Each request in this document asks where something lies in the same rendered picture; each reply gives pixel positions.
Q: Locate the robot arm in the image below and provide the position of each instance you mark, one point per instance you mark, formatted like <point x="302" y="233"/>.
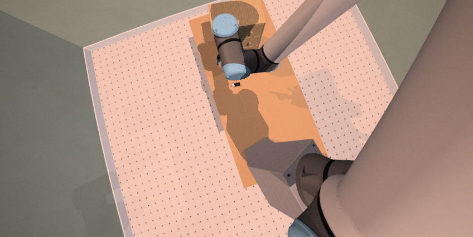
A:
<point x="414" y="175"/>

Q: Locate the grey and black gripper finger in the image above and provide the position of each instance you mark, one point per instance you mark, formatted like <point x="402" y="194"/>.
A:
<point x="219" y="61"/>

